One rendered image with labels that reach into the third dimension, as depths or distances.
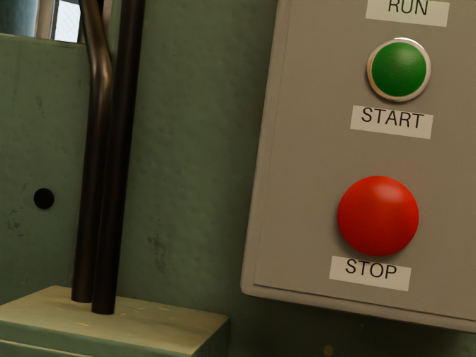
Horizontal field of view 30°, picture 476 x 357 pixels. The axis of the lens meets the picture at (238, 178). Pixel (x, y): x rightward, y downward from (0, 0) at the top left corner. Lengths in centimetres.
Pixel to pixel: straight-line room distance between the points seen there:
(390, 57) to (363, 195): 5
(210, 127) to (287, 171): 8
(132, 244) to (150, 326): 6
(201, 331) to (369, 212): 9
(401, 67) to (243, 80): 10
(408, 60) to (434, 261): 8
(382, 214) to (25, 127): 22
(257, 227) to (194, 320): 7
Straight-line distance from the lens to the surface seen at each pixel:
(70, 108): 47
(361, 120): 34
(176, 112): 41
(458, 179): 34
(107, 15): 46
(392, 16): 34
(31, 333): 35
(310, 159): 34
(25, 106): 48
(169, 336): 35
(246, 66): 40
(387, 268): 34
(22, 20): 56
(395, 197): 33
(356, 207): 33
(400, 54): 33
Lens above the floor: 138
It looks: 3 degrees down
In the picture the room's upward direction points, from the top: 8 degrees clockwise
